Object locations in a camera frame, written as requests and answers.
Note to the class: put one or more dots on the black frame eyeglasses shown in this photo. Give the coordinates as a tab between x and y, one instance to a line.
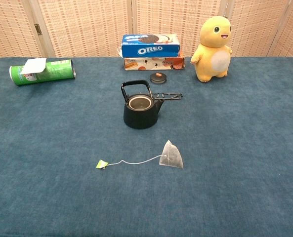
179	95

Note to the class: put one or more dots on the blue table cloth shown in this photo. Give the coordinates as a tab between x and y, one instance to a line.
62	197

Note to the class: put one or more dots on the black cast iron teapot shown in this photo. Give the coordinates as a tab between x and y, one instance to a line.
140	118

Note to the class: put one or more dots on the blue Oreo cookie box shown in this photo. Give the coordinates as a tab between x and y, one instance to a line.
148	51

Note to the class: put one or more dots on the orange white snack box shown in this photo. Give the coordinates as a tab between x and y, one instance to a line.
156	64

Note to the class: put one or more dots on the green soda can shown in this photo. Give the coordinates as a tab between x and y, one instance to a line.
53	74

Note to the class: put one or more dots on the black teapot lid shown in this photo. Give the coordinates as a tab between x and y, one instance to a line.
154	79

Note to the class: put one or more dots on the yellow plush toy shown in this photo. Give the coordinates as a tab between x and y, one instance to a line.
210	61

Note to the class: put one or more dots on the dark metal screen hinge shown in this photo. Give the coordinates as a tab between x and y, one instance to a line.
38	29

